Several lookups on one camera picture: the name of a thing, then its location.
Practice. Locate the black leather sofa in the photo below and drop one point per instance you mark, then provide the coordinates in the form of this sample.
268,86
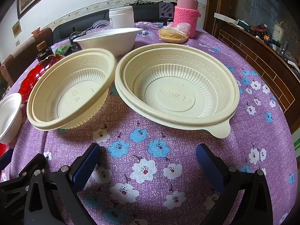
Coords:
145,11

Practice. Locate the white plastic jar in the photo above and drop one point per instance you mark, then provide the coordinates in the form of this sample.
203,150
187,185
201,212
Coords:
121,17

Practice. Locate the beige ribbed plastic bowl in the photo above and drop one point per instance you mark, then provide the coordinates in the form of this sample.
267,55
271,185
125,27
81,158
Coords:
70,98

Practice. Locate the small white paper bowl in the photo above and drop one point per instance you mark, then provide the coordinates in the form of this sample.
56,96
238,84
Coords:
9,117

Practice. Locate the bagged yellow food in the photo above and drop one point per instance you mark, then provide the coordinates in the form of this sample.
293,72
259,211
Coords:
171,37

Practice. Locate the dark jar with cork top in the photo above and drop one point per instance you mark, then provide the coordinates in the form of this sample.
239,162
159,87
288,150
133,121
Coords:
41,49

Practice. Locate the large white paper bowl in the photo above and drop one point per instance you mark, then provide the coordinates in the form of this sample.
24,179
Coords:
107,42

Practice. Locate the clear plastic lids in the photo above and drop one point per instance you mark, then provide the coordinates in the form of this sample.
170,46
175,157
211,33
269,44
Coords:
100,25

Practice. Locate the pink thermos with knit sleeve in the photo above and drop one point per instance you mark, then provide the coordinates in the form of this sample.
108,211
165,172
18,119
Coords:
186,18

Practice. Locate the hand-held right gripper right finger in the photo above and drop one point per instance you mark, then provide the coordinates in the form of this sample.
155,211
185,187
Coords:
209,166

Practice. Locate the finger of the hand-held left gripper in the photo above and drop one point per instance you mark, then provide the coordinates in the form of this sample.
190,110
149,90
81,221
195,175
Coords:
5,159
35,163

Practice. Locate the orange dish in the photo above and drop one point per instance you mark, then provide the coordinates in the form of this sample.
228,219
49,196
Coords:
36,31

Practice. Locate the wooden brick-pattern counter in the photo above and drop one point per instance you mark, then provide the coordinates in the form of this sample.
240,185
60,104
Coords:
255,56

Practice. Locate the small framed wall notice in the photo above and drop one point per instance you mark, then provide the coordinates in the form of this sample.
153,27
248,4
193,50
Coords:
16,29

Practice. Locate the brown armchair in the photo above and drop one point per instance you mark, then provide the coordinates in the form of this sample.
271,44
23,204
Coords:
21,56

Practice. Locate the beige bowl lid with tab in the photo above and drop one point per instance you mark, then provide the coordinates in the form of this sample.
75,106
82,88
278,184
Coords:
175,98

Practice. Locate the white flat box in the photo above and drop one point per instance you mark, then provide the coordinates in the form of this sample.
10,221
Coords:
225,18

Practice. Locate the red glass plate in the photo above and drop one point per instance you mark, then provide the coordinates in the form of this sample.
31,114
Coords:
37,75

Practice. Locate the green leaf-print packet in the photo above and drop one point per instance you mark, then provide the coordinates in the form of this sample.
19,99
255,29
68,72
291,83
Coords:
62,49

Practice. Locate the purple floral tablecloth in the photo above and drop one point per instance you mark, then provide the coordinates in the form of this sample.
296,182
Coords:
182,150

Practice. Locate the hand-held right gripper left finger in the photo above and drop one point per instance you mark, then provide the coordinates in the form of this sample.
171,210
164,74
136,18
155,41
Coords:
87,166

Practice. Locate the clear plastic bag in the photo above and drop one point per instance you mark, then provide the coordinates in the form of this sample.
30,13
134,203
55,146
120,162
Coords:
184,28

